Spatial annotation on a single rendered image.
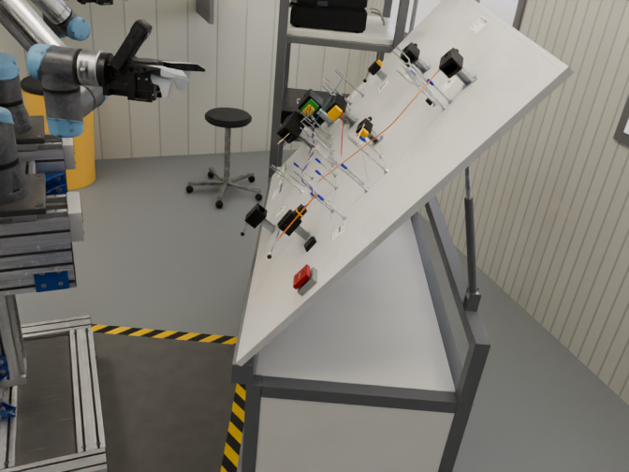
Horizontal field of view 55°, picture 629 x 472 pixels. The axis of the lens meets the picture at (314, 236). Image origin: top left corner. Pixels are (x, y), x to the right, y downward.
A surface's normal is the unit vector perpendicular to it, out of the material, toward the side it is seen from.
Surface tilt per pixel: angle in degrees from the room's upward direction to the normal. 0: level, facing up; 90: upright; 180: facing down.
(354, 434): 90
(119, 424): 0
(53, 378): 0
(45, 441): 0
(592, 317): 90
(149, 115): 90
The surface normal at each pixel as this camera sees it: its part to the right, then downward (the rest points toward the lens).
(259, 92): 0.36, 0.49
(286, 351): 0.10, -0.87
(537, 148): -0.93, 0.10
